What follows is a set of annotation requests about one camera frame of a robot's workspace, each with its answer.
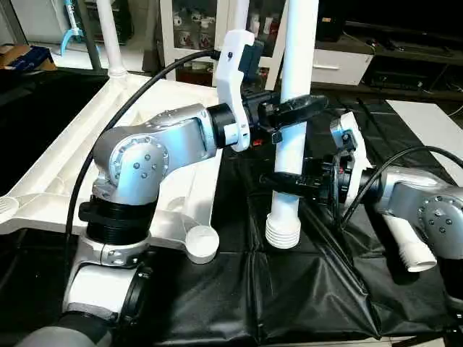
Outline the white flat panel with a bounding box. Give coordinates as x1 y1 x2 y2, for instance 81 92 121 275
387 100 463 167

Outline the grey metal pole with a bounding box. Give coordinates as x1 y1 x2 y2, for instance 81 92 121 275
76 0 102 69

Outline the white plastic table leg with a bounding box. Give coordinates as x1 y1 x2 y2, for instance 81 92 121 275
264 0 320 250
96 0 129 79
380 213 438 273
228 0 250 35

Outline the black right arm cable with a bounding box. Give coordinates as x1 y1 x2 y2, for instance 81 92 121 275
336 145 463 228

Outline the light blue plastic item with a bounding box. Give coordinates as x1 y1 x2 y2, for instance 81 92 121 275
58 0 84 55

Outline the blue flat box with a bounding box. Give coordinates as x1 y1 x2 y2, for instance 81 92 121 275
0 43 57 72

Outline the white glass door cabinet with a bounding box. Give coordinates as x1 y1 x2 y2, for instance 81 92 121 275
159 0 290 69

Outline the dark equipment rack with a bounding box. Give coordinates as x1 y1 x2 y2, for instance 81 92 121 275
101 0 135 44

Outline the black work mat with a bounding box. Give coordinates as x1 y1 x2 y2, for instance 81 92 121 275
0 69 463 344

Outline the white plastic table top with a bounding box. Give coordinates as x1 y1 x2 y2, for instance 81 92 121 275
0 71 236 265

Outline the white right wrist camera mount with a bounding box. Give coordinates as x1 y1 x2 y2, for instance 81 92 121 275
329 112 371 210

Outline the white drawer unit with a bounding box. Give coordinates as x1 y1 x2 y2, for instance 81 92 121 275
311 47 375 86

